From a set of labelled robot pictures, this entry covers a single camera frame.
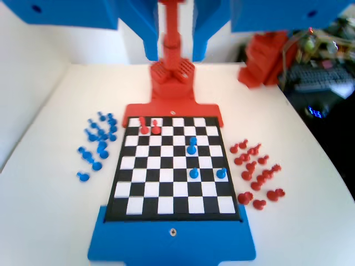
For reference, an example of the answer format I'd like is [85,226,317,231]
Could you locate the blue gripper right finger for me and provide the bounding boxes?
[192,0,355,63]

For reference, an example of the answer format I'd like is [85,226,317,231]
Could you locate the tall blue chess piece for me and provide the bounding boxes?
[186,136,198,156]

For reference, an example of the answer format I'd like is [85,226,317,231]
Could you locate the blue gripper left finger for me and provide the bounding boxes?
[0,0,160,62]

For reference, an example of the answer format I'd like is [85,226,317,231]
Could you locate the white paper sheet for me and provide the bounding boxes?
[328,79,355,100]

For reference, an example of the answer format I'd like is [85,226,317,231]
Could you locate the black white chessboard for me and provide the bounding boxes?
[106,116,242,222]

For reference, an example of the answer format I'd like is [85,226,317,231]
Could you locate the black mouse blue light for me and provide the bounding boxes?
[303,103,332,120]

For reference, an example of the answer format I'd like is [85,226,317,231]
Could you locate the red chess queen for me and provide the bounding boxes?
[265,164,282,180]

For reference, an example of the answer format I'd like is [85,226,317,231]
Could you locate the tangled wires circuit boards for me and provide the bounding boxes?
[285,16,355,69]

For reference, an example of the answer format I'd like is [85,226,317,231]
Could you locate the tall red chess piece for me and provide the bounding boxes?
[138,116,150,136]

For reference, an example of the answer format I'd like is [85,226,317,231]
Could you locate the black computer keyboard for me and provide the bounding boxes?
[278,64,354,94]

